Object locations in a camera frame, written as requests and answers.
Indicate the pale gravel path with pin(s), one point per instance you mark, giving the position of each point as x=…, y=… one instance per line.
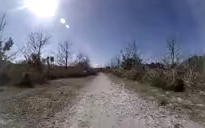
x=103, y=103

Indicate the dry brown bushes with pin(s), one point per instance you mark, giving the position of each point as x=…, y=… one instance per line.
x=30, y=75
x=163, y=76

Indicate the row of bare trees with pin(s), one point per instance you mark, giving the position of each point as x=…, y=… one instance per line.
x=171, y=50
x=36, y=45

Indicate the dry grass verge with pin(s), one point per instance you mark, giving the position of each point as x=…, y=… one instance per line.
x=186, y=103
x=33, y=100

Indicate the robot's own part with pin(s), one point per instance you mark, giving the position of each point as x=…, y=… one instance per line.
x=178, y=126

